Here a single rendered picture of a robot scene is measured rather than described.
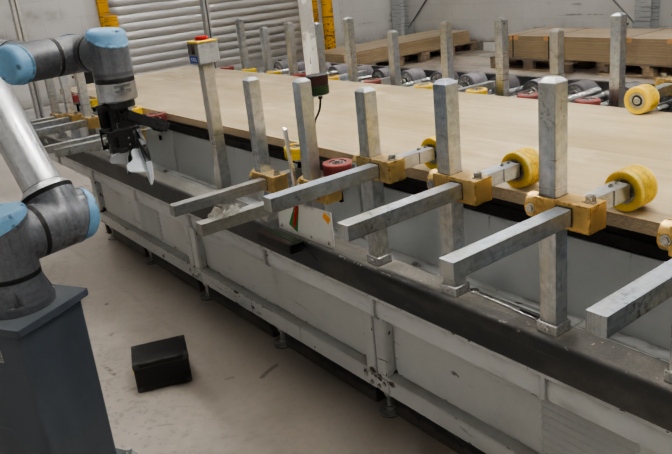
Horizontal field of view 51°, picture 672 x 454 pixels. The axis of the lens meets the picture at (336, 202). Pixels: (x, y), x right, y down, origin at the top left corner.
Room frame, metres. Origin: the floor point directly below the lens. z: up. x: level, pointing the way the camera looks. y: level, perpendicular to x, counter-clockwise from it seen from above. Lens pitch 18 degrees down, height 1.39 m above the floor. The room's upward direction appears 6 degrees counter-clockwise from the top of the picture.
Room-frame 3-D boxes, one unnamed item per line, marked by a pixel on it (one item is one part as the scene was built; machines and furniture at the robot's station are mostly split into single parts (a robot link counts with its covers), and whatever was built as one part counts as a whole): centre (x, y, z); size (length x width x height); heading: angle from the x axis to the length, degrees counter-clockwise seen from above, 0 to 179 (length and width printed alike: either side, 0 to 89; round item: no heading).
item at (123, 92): (1.69, 0.49, 1.16); 0.10 x 0.09 x 0.05; 35
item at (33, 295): (1.79, 0.89, 0.65); 0.19 x 0.19 x 0.10
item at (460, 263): (1.11, -0.36, 0.95); 0.50 x 0.04 x 0.04; 126
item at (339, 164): (1.79, -0.01, 0.85); 0.08 x 0.08 x 0.11
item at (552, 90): (1.18, -0.38, 0.94); 0.04 x 0.04 x 0.48; 36
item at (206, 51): (2.20, 0.35, 1.18); 0.07 x 0.07 x 0.08; 36
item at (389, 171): (1.57, -0.10, 0.95); 0.14 x 0.06 x 0.05; 36
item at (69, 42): (1.75, 0.58, 1.25); 0.12 x 0.12 x 0.09; 52
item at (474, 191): (1.36, -0.25, 0.95); 0.14 x 0.06 x 0.05; 36
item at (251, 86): (1.99, 0.20, 0.88); 0.04 x 0.04 x 0.48; 36
